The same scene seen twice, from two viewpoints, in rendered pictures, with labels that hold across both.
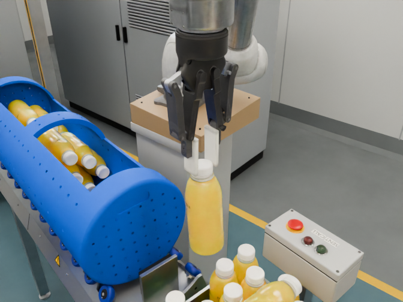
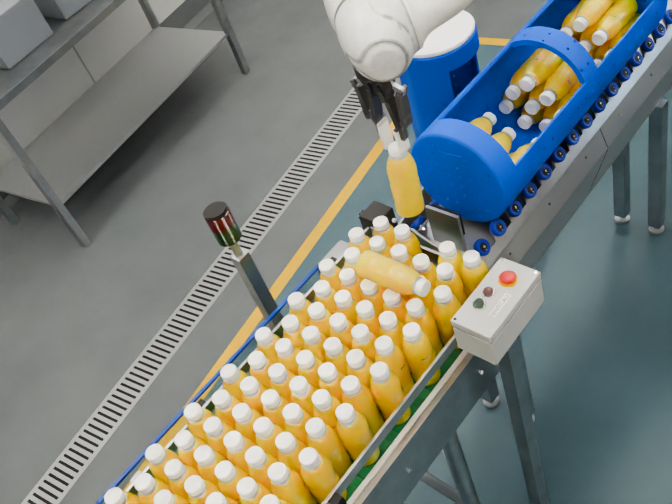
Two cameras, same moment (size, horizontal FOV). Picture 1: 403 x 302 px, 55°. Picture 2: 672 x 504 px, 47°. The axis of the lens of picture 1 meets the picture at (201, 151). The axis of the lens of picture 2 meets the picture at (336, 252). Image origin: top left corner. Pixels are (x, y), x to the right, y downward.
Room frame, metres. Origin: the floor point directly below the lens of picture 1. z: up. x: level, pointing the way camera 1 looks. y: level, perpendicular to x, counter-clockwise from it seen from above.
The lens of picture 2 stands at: (0.50, -1.31, 2.38)
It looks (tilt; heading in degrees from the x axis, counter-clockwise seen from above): 44 degrees down; 97
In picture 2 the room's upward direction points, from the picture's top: 23 degrees counter-clockwise
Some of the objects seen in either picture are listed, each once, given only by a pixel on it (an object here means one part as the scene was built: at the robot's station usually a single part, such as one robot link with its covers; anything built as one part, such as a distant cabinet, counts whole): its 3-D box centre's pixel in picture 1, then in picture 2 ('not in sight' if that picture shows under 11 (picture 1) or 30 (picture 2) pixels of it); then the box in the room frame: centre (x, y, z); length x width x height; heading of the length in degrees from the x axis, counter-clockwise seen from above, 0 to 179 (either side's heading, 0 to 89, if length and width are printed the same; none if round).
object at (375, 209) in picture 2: not in sight; (380, 225); (0.46, 0.22, 0.95); 0.10 x 0.07 x 0.10; 130
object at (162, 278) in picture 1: (158, 281); (447, 226); (0.63, 0.10, 0.99); 0.10 x 0.02 x 0.12; 130
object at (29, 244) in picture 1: (32, 253); (620, 161); (1.38, 0.83, 0.31); 0.06 x 0.06 x 0.63; 40
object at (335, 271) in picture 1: (309, 253); (498, 309); (0.66, -0.25, 1.05); 0.20 x 0.10 x 0.10; 40
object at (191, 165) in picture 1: (191, 154); (385, 133); (0.54, 0.02, 1.40); 0.03 x 0.01 x 0.07; 40
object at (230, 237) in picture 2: not in sight; (226, 231); (0.10, 0.13, 1.18); 0.06 x 0.06 x 0.05
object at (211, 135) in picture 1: (211, 145); (401, 138); (0.57, -0.02, 1.40); 0.03 x 0.01 x 0.07; 40
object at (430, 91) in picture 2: not in sight; (455, 136); (0.81, 0.95, 0.59); 0.28 x 0.28 x 0.88
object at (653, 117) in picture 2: not in sight; (657, 171); (1.47, 0.73, 0.31); 0.06 x 0.06 x 0.63; 40
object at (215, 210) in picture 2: not in sight; (227, 232); (0.10, 0.13, 1.18); 0.06 x 0.06 x 0.16
